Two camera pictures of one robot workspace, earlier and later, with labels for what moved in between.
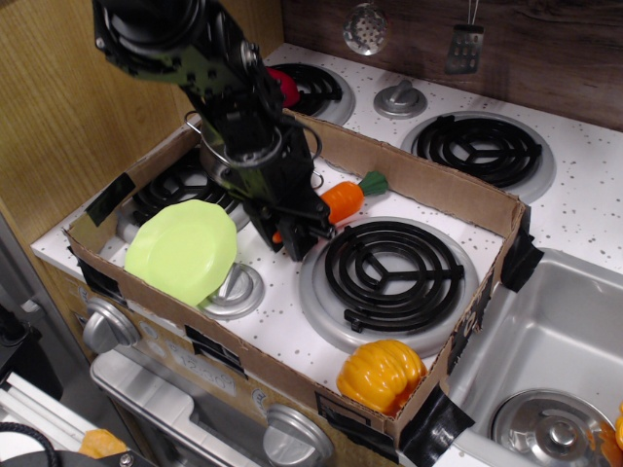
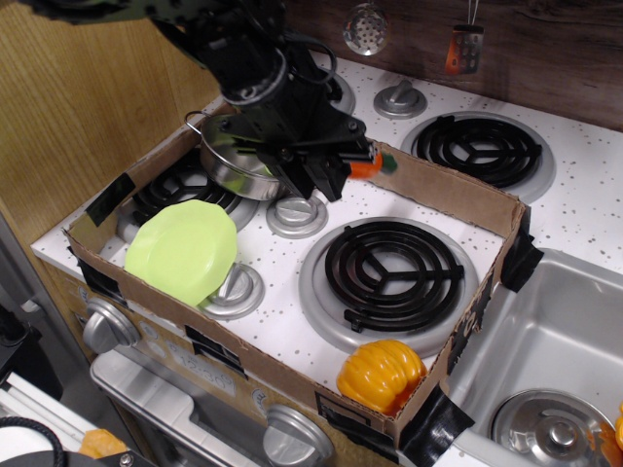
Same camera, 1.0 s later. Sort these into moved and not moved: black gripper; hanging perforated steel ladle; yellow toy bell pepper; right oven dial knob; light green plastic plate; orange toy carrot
Moved: orange toy carrot; black gripper
Not moved: yellow toy bell pepper; light green plastic plate; hanging perforated steel ladle; right oven dial knob
